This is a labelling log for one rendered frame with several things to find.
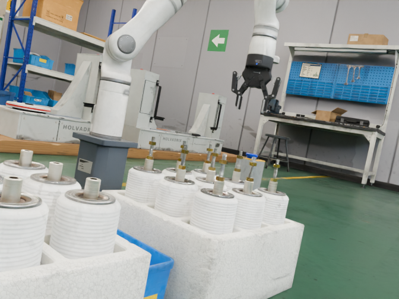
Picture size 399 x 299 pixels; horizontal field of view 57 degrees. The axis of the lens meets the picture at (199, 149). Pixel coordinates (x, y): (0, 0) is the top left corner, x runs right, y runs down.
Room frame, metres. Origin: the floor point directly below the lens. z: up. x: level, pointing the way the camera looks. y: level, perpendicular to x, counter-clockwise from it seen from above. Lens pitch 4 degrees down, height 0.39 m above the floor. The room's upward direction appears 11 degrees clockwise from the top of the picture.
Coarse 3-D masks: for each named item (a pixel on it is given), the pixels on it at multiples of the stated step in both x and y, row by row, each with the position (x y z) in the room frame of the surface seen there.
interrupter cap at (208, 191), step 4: (204, 188) 0.81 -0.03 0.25; (208, 188) 0.82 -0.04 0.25; (204, 192) 0.77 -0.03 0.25; (208, 192) 0.77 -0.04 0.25; (212, 192) 0.80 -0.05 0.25; (224, 192) 0.81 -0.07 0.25; (228, 192) 0.82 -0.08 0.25; (216, 196) 0.75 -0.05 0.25; (220, 196) 0.76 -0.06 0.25; (224, 196) 0.76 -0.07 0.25; (228, 196) 0.76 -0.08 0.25; (232, 196) 0.77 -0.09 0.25
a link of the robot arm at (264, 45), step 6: (252, 36) 1.04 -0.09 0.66; (258, 36) 1.02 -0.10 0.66; (264, 36) 1.01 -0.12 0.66; (252, 42) 1.03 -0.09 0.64; (258, 42) 1.02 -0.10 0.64; (264, 42) 1.01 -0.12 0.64; (270, 42) 1.02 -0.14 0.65; (252, 48) 1.03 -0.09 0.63; (258, 48) 1.01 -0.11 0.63; (264, 48) 1.01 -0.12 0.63; (270, 48) 1.02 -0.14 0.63; (264, 54) 1.01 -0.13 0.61; (270, 54) 1.02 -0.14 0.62; (276, 60) 1.08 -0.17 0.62
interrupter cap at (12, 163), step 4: (8, 160) 0.71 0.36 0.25; (12, 160) 0.72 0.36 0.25; (16, 160) 0.73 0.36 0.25; (4, 164) 0.68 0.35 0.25; (8, 164) 0.67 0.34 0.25; (12, 164) 0.68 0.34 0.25; (16, 164) 0.70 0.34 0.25; (32, 164) 0.72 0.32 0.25; (36, 164) 0.73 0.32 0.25; (40, 164) 0.73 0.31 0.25; (20, 168) 0.67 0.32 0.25; (24, 168) 0.67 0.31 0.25; (28, 168) 0.68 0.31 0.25; (32, 168) 0.68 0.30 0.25; (36, 168) 0.69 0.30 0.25; (40, 168) 0.70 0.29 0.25; (44, 168) 0.71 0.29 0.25
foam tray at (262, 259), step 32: (128, 224) 0.85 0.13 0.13; (160, 224) 0.79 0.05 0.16; (288, 224) 0.94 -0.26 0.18; (192, 256) 0.72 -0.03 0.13; (224, 256) 0.71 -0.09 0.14; (256, 256) 0.81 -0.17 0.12; (288, 256) 0.93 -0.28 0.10; (192, 288) 0.71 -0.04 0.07; (224, 288) 0.73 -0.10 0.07; (256, 288) 0.83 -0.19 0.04; (288, 288) 0.96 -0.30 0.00
